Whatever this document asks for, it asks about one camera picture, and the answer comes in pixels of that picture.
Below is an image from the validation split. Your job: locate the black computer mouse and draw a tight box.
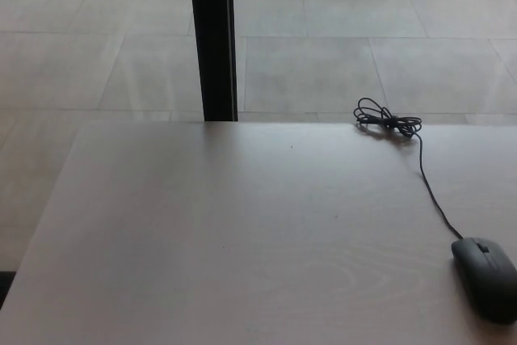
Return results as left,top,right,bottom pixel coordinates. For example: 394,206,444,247
450,237,517,325

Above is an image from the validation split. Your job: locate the black mouse cable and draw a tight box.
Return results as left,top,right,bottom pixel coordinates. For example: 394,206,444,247
353,97,464,240

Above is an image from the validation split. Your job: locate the black vertical post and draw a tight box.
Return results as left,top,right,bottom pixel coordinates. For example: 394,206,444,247
187,0,239,122

